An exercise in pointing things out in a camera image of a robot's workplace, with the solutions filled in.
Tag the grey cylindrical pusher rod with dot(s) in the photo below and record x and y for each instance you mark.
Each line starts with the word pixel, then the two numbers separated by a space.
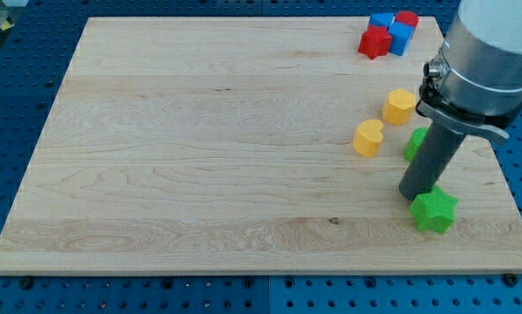
pixel 432 157

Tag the green star block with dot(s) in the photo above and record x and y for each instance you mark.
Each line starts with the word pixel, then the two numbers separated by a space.
pixel 434 210

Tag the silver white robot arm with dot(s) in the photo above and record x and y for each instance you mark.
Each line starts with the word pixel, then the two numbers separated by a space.
pixel 472 86

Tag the red star block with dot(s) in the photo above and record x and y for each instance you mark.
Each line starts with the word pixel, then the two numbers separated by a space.
pixel 375 41

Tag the green round block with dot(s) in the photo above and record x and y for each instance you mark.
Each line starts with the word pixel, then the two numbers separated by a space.
pixel 414 142

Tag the yellow hexagon block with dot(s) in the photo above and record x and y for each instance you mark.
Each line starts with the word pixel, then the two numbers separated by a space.
pixel 399 107

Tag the yellow heart block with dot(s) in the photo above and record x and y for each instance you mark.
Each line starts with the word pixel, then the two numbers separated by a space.
pixel 368 138

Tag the blue cube block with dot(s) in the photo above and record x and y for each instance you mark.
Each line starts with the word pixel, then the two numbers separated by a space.
pixel 401 35

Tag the red round block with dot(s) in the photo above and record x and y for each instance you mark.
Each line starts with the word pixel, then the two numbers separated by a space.
pixel 407 17

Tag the blue triangle block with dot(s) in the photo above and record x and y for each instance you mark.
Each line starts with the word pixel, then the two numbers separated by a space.
pixel 381 19

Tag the light wooden board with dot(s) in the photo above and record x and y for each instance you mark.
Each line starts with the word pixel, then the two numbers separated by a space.
pixel 223 146

